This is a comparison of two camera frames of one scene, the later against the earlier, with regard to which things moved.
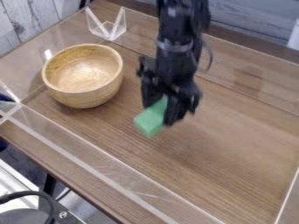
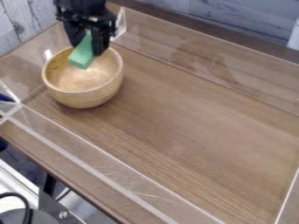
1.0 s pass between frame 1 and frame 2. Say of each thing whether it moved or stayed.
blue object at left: stayed
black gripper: moved
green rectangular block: moved
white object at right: stayed
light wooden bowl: stayed
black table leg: stayed
